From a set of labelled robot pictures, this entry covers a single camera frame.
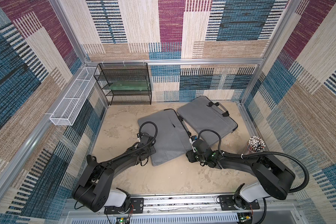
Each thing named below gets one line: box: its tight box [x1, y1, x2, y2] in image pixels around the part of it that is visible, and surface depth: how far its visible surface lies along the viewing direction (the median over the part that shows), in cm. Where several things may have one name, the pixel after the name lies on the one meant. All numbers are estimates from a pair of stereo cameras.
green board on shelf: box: [109, 81, 149, 91], surface depth 96 cm
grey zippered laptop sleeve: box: [137, 109, 193, 167], surface depth 96 cm
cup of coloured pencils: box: [247, 135, 266, 154], surface depth 77 cm
